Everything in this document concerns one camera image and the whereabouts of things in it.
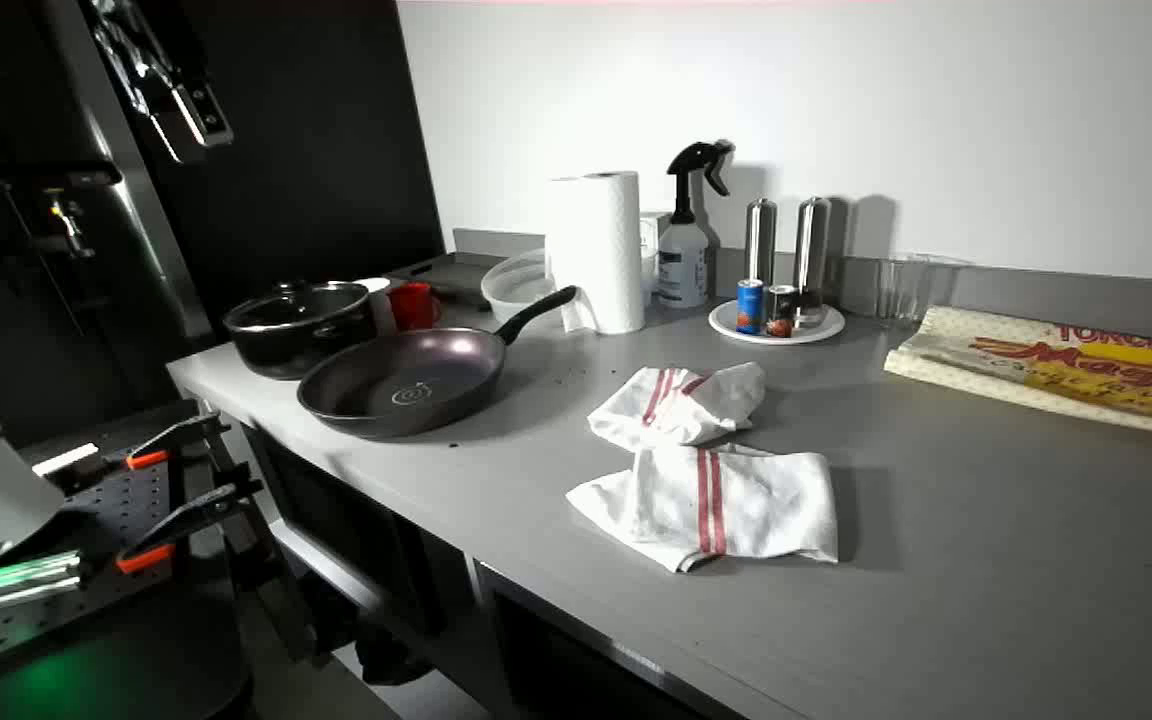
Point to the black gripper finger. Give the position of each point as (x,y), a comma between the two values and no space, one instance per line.
(204,119)
(160,134)

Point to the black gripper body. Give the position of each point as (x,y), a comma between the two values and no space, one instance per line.
(136,45)

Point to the glass pot lid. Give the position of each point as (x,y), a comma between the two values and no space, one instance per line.
(299,307)

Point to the black cooking pot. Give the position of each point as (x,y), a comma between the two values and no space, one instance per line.
(286,348)

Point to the red cup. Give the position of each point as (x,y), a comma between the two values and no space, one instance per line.
(414,307)

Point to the dark frying pan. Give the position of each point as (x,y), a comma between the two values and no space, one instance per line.
(390,380)

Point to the clear plastic container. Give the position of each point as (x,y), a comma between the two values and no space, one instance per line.
(518,285)

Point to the black perforated robot table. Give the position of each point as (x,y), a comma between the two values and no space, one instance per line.
(99,512)

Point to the white paper towel roll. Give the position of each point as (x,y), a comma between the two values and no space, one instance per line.
(598,244)

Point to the grey counter cabinet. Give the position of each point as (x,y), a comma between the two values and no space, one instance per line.
(390,573)

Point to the spray bottle with black trigger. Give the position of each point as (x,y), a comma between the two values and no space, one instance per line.
(686,252)

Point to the crumpled white red-striped towel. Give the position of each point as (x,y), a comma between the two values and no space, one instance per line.
(676,405)

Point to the steel shaker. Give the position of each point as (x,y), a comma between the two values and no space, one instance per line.
(809,244)
(758,242)

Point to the blue can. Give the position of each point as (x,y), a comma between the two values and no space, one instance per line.
(749,307)

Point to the brown can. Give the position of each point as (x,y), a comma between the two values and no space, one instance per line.
(783,311)

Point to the folded white red-striped towel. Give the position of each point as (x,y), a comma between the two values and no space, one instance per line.
(722,505)

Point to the white plate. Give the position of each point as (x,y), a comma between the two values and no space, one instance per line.
(818,330)

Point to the clear drinking glass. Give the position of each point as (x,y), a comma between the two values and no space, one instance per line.
(906,290)

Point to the grey metal frame pole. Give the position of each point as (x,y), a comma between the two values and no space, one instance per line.
(136,202)

